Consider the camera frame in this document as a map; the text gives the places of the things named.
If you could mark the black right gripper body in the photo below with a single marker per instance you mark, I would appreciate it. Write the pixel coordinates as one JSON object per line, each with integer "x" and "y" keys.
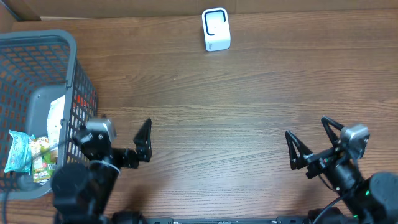
{"x": 317, "y": 161}

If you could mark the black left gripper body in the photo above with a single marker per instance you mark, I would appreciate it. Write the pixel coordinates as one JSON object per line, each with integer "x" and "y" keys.
{"x": 124, "y": 159}

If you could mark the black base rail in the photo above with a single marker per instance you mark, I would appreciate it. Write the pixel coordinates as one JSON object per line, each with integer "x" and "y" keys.
{"x": 278, "y": 220}

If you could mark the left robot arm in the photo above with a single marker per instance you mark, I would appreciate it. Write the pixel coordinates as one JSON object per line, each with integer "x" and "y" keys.
{"x": 81, "y": 193}

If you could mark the green snack pouch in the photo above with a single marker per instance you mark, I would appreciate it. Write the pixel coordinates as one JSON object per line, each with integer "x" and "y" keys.
{"x": 44, "y": 162}

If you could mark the white barcode scanner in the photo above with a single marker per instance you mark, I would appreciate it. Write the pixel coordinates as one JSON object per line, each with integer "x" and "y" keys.
{"x": 216, "y": 29}

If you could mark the white tube gold cap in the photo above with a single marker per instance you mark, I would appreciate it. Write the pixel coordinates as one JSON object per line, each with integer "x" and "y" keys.
{"x": 54, "y": 125}

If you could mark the teal snack packet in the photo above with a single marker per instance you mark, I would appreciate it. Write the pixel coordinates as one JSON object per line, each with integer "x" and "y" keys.
{"x": 20, "y": 156}

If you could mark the grey plastic mesh basket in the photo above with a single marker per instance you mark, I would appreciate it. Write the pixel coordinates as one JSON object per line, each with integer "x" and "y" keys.
{"x": 38, "y": 67}

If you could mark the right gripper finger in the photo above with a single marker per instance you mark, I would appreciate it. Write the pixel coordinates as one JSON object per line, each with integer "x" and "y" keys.
{"x": 328, "y": 124}
{"x": 298, "y": 151}

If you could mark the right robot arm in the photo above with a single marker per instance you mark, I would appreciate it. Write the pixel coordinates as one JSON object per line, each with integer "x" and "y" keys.
{"x": 360, "y": 200}

